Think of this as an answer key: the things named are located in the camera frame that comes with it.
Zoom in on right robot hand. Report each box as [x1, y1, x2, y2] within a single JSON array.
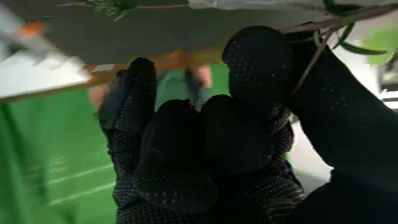
[[96, 25, 398, 224]]

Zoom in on green sprig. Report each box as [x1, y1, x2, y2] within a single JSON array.
[[57, 0, 192, 22], [276, 0, 398, 98]]

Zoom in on dark mat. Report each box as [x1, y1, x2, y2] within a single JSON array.
[[16, 0, 357, 66]]

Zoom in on white sheet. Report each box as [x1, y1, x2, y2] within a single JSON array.
[[0, 6, 93, 102]]

